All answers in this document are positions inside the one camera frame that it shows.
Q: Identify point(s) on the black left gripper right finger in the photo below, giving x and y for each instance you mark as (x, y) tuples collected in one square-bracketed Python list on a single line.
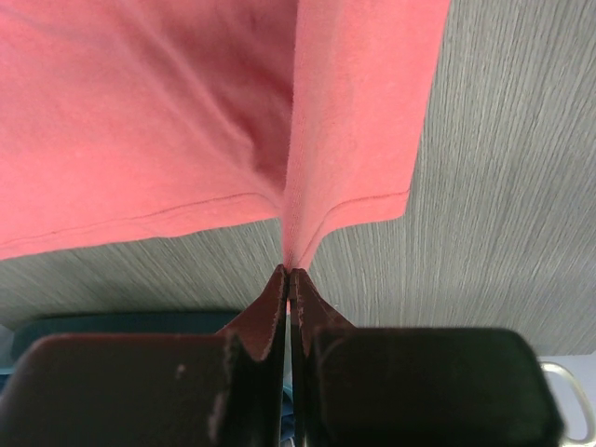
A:
[(412, 386)]

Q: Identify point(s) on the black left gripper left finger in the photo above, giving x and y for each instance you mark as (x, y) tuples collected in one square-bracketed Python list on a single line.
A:
[(154, 389)]

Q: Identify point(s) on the pink t-shirt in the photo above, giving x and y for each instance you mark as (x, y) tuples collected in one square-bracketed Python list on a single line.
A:
[(125, 120)]

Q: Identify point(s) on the teal laundry basket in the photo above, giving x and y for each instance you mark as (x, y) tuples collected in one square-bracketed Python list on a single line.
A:
[(193, 322)]

